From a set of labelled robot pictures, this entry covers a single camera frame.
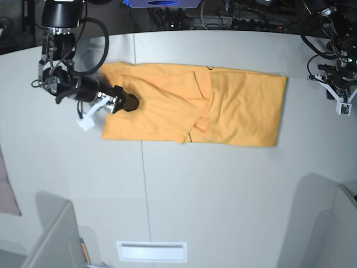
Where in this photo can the orange yellow T-shirt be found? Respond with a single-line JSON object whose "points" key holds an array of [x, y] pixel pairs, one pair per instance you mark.
{"points": [[187, 103]]}

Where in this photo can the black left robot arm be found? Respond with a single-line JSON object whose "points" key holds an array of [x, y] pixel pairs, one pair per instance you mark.
{"points": [[341, 32]]}

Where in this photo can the orange pencil in bin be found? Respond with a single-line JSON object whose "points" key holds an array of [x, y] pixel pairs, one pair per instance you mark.
{"points": [[85, 252]]}

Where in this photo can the purple blue device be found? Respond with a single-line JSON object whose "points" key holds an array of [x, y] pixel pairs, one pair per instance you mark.
{"points": [[137, 4]]}

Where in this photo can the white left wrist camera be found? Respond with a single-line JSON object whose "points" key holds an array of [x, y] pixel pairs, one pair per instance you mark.
{"points": [[343, 103]]}

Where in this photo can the grey bin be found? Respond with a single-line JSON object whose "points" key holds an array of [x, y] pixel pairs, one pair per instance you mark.
{"points": [[323, 239], [60, 243]]}

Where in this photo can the grey bin right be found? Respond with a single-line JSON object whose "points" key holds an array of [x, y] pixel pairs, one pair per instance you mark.
{"points": [[323, 239]]}

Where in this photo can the white recessed table slot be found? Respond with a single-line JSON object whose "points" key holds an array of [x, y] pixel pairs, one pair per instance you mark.
{"points": [[152, 251]]}

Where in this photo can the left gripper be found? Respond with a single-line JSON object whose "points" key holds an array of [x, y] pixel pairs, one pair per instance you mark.
{"points": [[339, 79]]}

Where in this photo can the grey bin left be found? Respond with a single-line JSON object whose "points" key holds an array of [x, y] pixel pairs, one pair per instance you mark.
{"points": [[60, 243]]}

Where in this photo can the black power strip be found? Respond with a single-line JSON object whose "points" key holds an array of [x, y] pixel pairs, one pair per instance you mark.
{"points": [[254, 25]]}

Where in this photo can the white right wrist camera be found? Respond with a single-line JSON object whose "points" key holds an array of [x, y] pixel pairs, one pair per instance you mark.
{"points": [[86, 122]]}

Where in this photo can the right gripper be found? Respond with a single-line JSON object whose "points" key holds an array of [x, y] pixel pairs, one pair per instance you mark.
{"points": [[87, 90]]}

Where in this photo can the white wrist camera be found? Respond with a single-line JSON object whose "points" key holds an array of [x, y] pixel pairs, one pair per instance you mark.
{"points": [[343, 103], [86, 122]]}

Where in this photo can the pink grey cloth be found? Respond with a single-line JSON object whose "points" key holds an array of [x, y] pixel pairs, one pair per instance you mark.
{"points": [[8, 201]]}

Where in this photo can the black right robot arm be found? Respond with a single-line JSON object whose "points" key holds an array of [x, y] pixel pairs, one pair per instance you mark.
{"points": [[56, 68]]}

